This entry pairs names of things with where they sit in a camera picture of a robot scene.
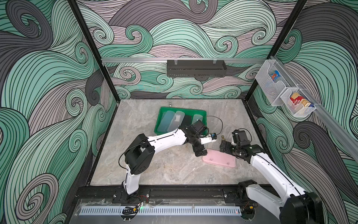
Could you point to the clear wall bin near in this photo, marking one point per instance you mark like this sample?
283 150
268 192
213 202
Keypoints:
303 109

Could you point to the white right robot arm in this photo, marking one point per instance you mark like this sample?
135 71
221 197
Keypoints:
291 204

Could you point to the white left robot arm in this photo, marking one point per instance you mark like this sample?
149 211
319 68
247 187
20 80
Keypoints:
139 155

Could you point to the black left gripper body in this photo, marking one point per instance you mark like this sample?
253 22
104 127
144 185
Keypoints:
197 147

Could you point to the black pencil case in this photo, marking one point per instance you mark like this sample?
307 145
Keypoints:
187 120

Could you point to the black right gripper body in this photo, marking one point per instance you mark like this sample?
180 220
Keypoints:
227 147

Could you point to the blue packet in bin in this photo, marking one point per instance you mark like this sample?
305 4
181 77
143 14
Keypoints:
275 76

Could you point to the teal ribbed pencil case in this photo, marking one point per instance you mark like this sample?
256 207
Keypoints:
165 121

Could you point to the black wall shelf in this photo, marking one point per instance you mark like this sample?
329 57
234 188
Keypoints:
196 69

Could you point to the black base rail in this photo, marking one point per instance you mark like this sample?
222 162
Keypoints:
228 193

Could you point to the aluminium wall rail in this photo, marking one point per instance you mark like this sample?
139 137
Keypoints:
164 60

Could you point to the pink lidded box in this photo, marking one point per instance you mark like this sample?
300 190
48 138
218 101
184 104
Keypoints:
215 157

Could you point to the green plastic storage box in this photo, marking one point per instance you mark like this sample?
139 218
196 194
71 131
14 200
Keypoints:
190 112

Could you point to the white slotted cable duct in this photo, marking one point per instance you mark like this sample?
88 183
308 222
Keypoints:
164 210

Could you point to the red box in bin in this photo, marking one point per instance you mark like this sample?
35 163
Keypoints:
296 98

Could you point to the clear ribbed pencil case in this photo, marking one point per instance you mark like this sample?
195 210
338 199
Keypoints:
176 121

